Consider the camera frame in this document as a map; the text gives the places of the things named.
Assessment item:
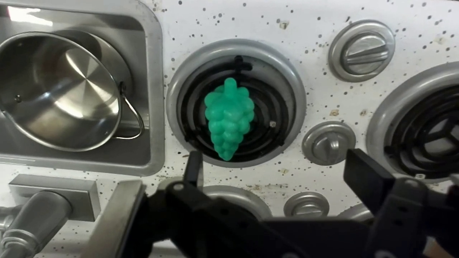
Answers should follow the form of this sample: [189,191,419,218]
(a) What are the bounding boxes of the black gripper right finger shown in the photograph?
[343,148,429,258]

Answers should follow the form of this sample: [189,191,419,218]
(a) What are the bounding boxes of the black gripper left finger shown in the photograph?
[164,149,307,258]

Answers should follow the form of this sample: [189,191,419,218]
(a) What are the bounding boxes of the green grape toy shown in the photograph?
[204,76,257,162]

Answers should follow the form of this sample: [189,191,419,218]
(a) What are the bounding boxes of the black toy stove burner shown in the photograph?
[165,39,307,169]
[366,62,459,181]
[200,185,274,221]
[336,204,376,224]

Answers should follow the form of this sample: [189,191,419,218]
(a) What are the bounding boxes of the grey stove knob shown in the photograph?
[283,191,330,220]
[327,19,397,83]
[301,121,357,166]

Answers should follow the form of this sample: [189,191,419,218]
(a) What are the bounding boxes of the silver toy sink basin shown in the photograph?
[0,0,167,178]

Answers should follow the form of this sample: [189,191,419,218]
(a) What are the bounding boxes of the silver toy faucet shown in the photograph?
[0,172,148,258]

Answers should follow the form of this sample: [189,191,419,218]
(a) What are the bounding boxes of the small steel pot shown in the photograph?
[0,32,145,155]

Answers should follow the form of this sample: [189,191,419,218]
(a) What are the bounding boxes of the wooden toy kitchen unit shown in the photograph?
[0,0,459,258]

